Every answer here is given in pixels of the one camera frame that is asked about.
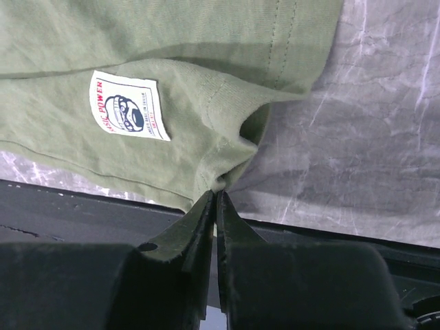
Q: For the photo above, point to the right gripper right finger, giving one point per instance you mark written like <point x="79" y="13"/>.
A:
<point x="303" y="286"/>

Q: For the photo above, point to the green printed tank top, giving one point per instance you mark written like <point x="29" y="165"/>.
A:
<point x="166" y="99"/>

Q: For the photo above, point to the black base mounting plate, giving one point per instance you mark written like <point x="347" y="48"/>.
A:
<point x="407" y="241"/>

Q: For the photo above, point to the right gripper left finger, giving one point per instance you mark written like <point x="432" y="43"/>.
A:
<point x="161" y="284"/>

